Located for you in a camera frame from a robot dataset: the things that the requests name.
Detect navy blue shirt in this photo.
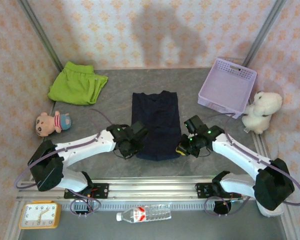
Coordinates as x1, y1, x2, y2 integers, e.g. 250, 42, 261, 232
131, 90, 182, 162

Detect lilac plastic basket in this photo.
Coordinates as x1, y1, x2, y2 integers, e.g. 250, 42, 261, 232
197, 57, 258, 120

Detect lime green shorts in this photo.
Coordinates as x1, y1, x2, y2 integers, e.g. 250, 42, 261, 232
47, 61, 109, 106

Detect white plush bear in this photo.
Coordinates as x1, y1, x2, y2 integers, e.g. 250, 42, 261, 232
241, 91, 283, 135

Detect cartoon boy plush doll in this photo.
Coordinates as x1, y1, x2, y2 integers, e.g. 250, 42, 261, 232
35, 111, 73, 138

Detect clear plastic water bottle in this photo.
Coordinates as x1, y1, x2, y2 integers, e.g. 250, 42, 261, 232
115, 203, 173, 223

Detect white alarm clock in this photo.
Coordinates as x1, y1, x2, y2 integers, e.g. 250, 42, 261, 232
258, 206, 285, 218

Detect yellow alarm clock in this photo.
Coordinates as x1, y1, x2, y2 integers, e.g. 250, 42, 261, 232
18, 200, 62, 230

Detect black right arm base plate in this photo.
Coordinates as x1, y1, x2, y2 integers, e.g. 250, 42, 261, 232
194, 182, 242, 200

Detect aluminium mounting rail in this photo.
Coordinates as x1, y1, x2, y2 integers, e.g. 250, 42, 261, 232
16, 177, 290, 201

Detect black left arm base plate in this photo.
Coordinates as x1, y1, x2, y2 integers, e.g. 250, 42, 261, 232
63, 182, 110, 200

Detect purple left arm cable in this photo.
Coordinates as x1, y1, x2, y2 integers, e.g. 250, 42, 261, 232
14, 108, 116, 218

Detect grey slotted cable duct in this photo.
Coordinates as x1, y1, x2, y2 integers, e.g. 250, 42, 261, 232
59, 201, 216, 212

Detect aluminium frame post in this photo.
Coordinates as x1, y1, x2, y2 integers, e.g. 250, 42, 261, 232
239, 0, 288, 73
16, 0, 65, 74

